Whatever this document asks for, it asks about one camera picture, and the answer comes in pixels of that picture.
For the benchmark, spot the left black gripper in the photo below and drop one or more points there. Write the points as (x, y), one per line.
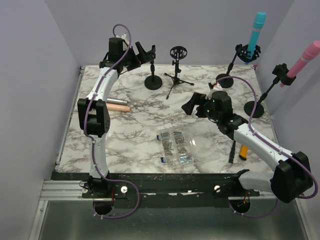
(136, 62)

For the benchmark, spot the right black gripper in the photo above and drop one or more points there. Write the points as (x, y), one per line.
(199, 99)

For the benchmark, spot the black round-base mic stand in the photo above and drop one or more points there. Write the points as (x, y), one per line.
(152, 82)

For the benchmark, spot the black tripod mic stand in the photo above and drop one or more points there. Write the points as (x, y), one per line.
(177, 53)

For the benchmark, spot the silver mesh microphone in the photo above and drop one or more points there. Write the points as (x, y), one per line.
(116, 101)

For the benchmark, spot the beige microphone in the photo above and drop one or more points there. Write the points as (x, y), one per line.
(118, 108)

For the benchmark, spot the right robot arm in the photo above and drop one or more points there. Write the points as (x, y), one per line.
(290, 175)

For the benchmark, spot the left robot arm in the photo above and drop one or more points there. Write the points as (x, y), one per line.
(93, 115)

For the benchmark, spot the black clip round stand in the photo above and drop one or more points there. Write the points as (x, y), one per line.
(279, 71)

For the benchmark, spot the blue microphone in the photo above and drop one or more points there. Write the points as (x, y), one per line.
(258, 24)

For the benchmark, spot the pink microphone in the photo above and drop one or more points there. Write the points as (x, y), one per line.
(311, 52)

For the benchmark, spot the clear plastic screw box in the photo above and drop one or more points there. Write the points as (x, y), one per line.
(183, 146)

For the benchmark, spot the black T-shaped tool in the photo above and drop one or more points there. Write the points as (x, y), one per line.
(232, 153)

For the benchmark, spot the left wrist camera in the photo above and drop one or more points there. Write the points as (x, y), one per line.
(125, 37)

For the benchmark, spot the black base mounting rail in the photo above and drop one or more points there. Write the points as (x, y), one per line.
(159, 190)

